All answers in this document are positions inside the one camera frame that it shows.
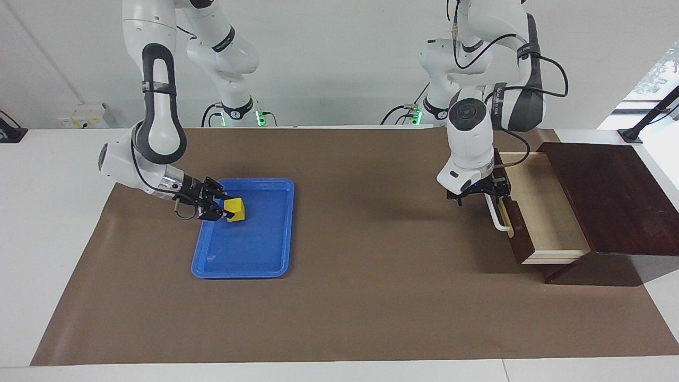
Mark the dark wooden cabinet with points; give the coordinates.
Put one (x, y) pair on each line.
(615, 196)

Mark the blue plastic tray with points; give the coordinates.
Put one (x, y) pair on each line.
(249, 249)

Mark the brown table mat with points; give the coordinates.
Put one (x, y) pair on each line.
(371, 292)

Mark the yellow cube block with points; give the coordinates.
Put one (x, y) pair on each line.
(236, 209)

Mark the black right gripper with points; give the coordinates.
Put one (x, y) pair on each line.
(192, 193)

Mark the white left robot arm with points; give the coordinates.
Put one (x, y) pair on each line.
(469, 132)

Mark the white wall outlet box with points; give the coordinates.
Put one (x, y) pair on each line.
(85, 116)

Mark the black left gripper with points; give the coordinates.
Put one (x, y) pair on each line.
(480, 190)

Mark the black clamp base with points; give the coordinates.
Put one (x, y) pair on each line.
(11, 132)

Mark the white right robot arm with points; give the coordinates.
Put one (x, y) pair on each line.
(159, 116)

